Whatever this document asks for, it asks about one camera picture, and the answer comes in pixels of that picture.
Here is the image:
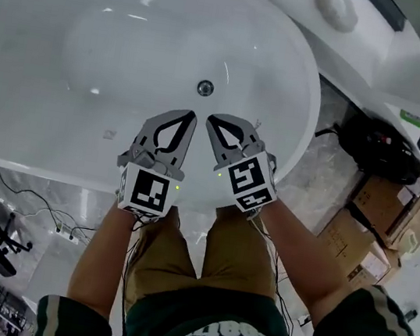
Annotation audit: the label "brown cardboard box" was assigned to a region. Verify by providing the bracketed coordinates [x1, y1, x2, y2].
[343, 165, 420, 256]

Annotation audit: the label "printed cardboard box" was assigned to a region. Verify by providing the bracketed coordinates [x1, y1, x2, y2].
[311, 203, 383, 276]

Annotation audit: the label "white power strip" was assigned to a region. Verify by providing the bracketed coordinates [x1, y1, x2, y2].
[52, 220, 83, 246]

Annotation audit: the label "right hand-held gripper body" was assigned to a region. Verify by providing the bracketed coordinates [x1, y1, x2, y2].
[206, 134, 287, 219]

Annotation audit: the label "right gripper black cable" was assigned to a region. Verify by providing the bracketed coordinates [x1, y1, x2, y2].
[230, 208, 313, 336]

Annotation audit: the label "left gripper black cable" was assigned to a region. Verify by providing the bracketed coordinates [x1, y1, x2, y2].
[109, 209, 149, 336]

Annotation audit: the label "person's tan shorts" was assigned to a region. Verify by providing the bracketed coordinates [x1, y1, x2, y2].
[119, 190, 294, 336]

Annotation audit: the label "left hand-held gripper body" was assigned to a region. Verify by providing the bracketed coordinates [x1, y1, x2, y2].
[109, 142, 190, 223]

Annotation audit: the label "chrome bathtub drain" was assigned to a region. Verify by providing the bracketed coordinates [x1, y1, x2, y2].
[194, 77, 217, 99]

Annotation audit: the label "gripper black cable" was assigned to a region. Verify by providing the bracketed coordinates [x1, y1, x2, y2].
[109, 209, 149, 336]
[230, 208, 313, 336]

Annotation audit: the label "black backpack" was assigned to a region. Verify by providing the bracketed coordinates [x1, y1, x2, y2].
[308, 108, 420, 188]

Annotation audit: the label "small black floor device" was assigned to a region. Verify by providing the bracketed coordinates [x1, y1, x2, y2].
[403, 307, 420, 325]

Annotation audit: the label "person's left forearm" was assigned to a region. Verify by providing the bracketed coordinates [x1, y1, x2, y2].
[63, 193, 147, 323]

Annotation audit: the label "white bathtub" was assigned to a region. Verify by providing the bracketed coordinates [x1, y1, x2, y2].
[0, 0, 339, 225]

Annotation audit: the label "white-labelled cardboard box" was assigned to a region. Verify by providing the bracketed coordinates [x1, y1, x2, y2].
[343, 240, 407, 302]

